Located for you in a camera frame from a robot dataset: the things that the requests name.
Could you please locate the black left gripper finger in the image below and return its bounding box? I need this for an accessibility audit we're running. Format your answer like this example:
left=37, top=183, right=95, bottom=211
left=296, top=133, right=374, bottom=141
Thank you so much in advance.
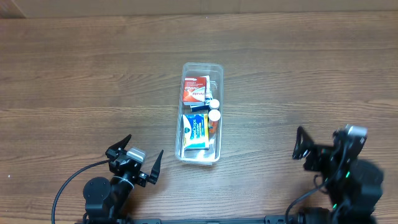
left=105, top=134, right=132, bottom=157
left=147, top=150, right=164, bottom=184

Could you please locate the blue VapoDrops packet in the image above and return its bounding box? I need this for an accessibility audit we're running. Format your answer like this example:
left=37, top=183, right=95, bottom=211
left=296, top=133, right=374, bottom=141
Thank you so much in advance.
left=182, top=113, right=210, bottom=151

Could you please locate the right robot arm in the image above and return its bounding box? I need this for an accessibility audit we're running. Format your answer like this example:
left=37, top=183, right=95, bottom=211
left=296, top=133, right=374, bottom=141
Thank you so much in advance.
left=173, top=124, right=384, bottom=224

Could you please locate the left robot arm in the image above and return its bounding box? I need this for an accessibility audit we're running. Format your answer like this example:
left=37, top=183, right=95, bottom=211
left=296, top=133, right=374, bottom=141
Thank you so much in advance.
left=83, top=134, right=149, bottom=223

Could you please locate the orange Redoxon tablet tube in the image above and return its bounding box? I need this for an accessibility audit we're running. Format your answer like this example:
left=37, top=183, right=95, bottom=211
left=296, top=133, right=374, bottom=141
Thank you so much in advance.
left=208, top=110, right=221, bottom=134

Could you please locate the clear plastic container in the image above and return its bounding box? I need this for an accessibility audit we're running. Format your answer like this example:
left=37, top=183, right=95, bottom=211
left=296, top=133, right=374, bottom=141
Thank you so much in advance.
left=175, top=62, right=224, bottom=165

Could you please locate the brown syrup bottle white cap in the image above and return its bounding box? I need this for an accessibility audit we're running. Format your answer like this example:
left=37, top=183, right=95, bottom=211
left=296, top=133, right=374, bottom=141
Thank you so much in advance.
left=209, top=99, right=220, bottom=110

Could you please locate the red white Panadol box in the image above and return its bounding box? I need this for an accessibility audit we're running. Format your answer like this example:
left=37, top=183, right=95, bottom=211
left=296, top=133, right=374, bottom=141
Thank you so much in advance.
left=182, top=77, right=206, bottom=106

